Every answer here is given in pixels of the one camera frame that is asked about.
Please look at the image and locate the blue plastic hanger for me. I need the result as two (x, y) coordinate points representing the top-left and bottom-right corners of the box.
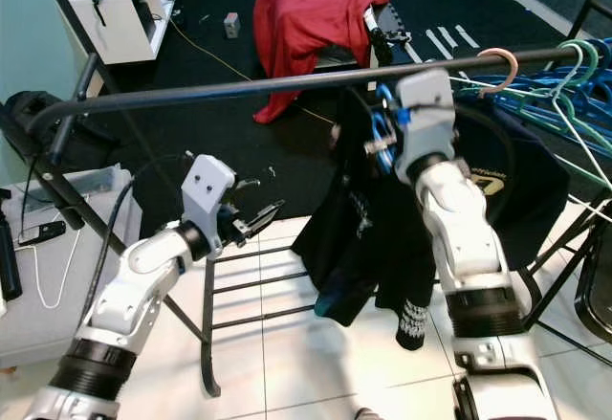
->
(371, 81), (404, 174)

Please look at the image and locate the black shirt white print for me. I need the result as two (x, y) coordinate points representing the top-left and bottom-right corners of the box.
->
(292, 87), (438, 352)

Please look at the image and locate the pink hanger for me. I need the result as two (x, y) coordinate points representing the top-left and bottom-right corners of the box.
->
(476, 47), (521, 96)

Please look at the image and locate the pale green hanger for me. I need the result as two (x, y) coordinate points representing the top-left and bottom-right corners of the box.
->
(449, 39), (612, 191)

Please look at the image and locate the white low table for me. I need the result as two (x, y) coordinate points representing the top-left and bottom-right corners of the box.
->
(314, 39), (379, 72)

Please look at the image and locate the black electronic device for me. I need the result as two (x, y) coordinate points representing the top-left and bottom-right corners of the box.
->
(363, 3), (412, 65)

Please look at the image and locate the black metal clothes rack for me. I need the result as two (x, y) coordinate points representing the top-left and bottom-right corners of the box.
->
(0, 0), (612, 400)

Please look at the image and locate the black shirt gold print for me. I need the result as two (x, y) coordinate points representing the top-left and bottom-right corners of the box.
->
(449, 102), (572, 270)

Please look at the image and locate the red cloth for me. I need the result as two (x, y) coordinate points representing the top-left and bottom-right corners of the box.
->
(251, 0), (391, 124)

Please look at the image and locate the grey ottoman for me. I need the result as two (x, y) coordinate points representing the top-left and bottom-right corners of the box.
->
(0, 165), (137, 365)

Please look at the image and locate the black remote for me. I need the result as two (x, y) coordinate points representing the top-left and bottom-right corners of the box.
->
(17, 220), (69, 247)

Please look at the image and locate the black backpack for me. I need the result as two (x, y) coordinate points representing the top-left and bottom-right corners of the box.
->
(4, 90), (79, 170)

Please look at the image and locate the white box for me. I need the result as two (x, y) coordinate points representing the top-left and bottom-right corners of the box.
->
(65, 0), (185, 65)

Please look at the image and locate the black tripod stand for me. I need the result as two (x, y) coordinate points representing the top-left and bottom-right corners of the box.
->
(524, 205), (612, 346)

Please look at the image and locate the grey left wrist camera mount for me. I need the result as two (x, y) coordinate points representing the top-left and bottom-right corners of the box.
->
(180, 154), (237, 249)

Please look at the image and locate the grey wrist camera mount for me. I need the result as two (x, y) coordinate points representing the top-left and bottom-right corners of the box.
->
(392, 68), (458, 184)
(180, 154), (237, 249)

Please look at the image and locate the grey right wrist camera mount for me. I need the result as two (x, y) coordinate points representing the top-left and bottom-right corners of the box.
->
(392, 68), (458, 184)

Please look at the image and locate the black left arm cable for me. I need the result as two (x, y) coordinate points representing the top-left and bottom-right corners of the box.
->
(89, 155), (194, 325)

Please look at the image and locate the yellow floor cable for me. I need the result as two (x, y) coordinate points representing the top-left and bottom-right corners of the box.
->
(167, 16), (338, 126)

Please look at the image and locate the white cord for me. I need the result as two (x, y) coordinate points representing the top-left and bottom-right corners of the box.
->
(32, 211), (85, 312)

